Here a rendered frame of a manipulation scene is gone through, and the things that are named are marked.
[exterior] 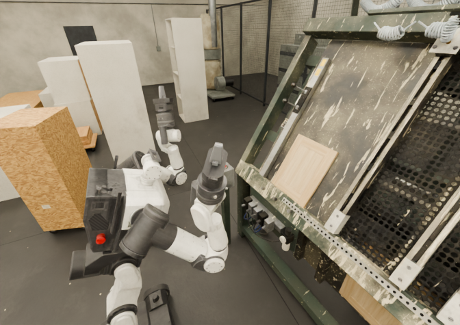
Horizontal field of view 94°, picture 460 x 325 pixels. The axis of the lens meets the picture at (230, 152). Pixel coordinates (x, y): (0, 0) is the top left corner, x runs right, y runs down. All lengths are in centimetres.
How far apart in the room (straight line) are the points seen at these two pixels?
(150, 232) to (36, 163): 184
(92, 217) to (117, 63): 246
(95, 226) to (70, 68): 423
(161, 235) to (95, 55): 265
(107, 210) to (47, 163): 159
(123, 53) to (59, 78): 213
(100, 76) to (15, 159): 130
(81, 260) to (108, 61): 244
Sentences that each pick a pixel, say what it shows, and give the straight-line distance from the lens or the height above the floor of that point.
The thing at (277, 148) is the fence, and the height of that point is 110.
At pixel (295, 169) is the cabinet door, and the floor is 104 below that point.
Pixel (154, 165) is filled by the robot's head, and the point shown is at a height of 145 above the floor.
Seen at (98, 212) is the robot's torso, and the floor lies 134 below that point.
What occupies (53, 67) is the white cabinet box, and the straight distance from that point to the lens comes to 504.
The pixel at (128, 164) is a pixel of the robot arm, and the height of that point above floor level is 134.
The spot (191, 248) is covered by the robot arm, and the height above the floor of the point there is 122.
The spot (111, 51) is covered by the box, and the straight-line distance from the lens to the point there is 316.
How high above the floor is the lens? 190
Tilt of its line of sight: 30 degrees down
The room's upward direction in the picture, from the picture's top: 1 degrees counter-clockwise
